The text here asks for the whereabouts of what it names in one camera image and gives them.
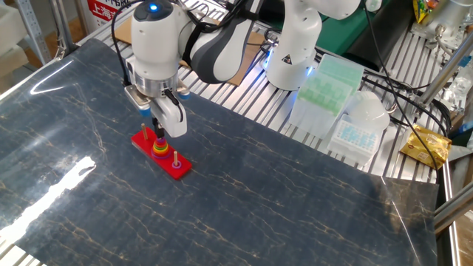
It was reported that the aluminium profile frame bar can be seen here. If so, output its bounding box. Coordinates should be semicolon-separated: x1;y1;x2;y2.
432;190;473;236

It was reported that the brown cardboard sheet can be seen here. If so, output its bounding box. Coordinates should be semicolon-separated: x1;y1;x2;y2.
112;16;268;87

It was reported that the aluminium frame post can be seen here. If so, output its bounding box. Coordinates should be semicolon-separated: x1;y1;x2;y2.
50;0;81;58

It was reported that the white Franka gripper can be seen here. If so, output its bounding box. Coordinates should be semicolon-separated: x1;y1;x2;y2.
149;96;188;140

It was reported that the red Hanoi base board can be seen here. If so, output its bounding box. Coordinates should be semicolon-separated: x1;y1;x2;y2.
130;129;193;181

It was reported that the white box red print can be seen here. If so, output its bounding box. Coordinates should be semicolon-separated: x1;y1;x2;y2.
85;0;131;33

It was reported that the white foam box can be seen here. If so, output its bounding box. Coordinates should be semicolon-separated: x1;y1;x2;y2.
0;3;30;77

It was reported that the translucent white dome lid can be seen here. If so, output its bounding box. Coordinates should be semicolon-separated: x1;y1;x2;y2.
345;90;391;131

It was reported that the green sheet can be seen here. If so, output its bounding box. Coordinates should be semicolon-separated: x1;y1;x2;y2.
316;0;392;56

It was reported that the green pipette tip box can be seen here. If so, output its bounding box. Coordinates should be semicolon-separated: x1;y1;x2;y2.
287;53;365;140

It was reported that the black foam sheet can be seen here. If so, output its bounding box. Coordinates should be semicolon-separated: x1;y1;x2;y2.
343;0;417;72

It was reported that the aluminium frame pole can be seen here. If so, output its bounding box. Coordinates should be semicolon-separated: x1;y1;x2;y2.
416;36;473;108

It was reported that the silver wrist camera blue tape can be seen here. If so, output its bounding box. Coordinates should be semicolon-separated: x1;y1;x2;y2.
123;83;152;118

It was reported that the colourful snack bag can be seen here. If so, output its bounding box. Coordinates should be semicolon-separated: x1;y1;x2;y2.
412;0;443;24

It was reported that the gold snack bag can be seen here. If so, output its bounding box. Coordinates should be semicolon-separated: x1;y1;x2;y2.
398;123;452;170

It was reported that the clear plastic bag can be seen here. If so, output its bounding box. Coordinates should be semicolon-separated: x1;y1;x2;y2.
441;68;473;114

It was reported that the black table cable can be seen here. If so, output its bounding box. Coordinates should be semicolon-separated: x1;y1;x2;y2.
364;7;451;166

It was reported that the dark blue marble mat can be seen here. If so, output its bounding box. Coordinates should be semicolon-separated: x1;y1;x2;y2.
0;38;440;266

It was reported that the perforated metal shelf upright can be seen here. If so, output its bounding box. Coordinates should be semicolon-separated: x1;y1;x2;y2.
14;0;52;66

